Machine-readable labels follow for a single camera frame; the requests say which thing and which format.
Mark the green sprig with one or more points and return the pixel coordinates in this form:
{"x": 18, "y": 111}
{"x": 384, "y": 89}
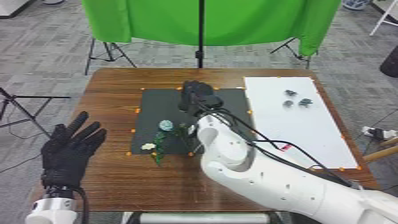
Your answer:
{"x": 158, "y": 150}

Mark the white sheet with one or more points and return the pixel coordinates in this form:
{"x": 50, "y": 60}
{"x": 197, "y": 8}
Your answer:
{"x": 295, "y": 130}

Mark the black tripod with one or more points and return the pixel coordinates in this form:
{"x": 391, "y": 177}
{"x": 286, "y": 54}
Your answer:
{"x": 23, "y": 110}

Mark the black stand legs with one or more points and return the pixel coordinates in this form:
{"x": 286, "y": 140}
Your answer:
{"x": 109, "y": 53}
{"x": 293, "y": 50}

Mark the pale grey bar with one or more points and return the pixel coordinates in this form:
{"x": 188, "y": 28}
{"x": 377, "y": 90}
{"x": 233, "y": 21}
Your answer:
{"x": 201, "y": 218}

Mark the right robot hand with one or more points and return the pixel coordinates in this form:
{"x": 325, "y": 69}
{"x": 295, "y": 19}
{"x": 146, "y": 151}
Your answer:
{"x": 197, "y": 91}

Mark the dark blue flower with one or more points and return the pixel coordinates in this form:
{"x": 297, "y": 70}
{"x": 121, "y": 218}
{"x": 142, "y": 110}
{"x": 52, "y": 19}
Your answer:
{"x": 288, "y": 103}
{"x": 290, "y": 92}
{"x": 306, "y": 102}

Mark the dark mat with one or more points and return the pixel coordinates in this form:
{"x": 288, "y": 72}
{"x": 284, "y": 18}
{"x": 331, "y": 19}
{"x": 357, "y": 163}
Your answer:
{"x": 160, "y": 106}

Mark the white flower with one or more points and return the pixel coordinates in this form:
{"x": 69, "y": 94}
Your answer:
{"x": 148, "y": 146}

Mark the black stand pole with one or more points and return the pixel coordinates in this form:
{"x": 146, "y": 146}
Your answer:
{"x": 201, "y": 33}

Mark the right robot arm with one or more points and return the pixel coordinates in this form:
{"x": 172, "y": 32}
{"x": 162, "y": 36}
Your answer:
{"x": 277, "y": 180}

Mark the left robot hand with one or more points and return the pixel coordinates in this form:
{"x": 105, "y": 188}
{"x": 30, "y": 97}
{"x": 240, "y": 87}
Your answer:
{"x": 68, "y": 153}

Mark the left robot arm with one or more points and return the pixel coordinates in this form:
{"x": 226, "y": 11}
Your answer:
{"x": 53, "y": 208}

